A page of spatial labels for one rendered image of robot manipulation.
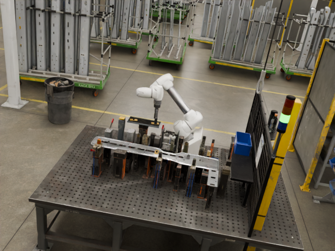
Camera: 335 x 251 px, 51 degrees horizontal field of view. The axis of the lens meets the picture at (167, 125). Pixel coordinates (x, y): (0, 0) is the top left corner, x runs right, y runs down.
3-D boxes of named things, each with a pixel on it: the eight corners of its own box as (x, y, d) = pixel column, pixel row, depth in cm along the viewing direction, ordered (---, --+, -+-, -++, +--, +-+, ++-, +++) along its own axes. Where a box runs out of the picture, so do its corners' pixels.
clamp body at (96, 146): (89, 177, 369) (90, 147, 353) (94, 169, 382) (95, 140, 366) (98, 179, 368) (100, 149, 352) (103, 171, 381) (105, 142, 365)
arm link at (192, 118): (190, 129, 451) (204, 119, 450) (192, 130, 434) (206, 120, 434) (154, 81, 442) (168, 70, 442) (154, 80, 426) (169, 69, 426)
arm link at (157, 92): (162, 97, 389) (150, 96, 387) (163, 84, 382) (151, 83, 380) (163, 101, 379) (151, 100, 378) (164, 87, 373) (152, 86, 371)
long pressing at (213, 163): (88, 145, 369) (88, 144, 369) (95, 136, 389) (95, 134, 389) (218, 171, 356) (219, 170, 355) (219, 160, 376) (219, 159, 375)
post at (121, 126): (115, 153, 417) (117, 119, 398) (117, 149, 424) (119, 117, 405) (121, 154, 417) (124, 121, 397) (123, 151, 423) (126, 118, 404)
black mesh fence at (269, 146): (226, 291, 346) (264, 158, 278) (229, 179, 522) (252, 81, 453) (240, 294, 345) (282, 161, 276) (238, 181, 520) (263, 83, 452)
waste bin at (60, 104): (39, 123, 603) (38, 83, 571) (52, 111, 651) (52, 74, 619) (68, 128, 600) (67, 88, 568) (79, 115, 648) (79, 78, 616)
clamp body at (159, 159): (150, 188, 365) (153, 160, 349) (152, 181, 375) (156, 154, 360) (158, 189, 364) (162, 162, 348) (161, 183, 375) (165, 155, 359)
